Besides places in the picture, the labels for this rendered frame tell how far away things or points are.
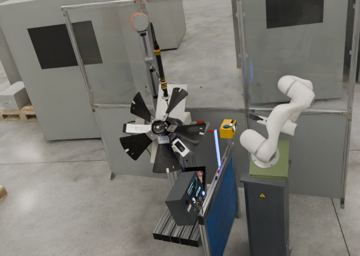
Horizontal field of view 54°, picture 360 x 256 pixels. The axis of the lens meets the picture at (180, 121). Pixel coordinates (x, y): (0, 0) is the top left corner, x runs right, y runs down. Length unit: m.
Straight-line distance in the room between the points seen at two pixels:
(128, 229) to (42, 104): 2.47
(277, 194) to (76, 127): 3.49
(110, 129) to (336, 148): 2.34
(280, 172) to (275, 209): 0.29
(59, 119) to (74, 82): 0.68
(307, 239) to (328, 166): 0.68
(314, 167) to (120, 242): 1.97
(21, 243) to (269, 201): 2.59
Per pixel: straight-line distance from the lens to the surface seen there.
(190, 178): 2.08
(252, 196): 2.62
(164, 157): 2.71
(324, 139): 3.36
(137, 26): 3.14
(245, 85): 3.18
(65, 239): 3.90
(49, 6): 4.78
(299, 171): 3.58
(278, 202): 2.60
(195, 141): 2.62
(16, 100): 6.88
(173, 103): 2.75
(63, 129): 5.46
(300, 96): 2.07
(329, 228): 3.54
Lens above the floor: 2.52
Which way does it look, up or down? 28 degrees down
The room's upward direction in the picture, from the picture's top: 10 degrees counter-clockwise
